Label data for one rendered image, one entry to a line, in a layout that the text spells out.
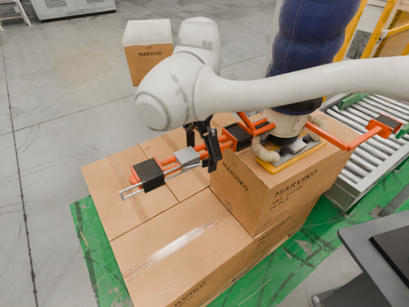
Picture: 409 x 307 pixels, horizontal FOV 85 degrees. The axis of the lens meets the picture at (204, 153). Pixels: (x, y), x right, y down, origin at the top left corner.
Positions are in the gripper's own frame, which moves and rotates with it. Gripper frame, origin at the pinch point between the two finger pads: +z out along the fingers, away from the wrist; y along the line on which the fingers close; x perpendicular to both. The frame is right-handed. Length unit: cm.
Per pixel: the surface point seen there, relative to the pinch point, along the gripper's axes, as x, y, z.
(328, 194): -84, -18, 64
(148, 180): 20.0, -3.4, -3.9
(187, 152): 4.3, 1.7, -2.7
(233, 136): -12.9, -1.0, -3.6
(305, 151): -44.7, -12.1, 11.2
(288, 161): -33.5, -12.4, 10.9
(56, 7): -20, 729, 78
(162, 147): -10, 68, 54
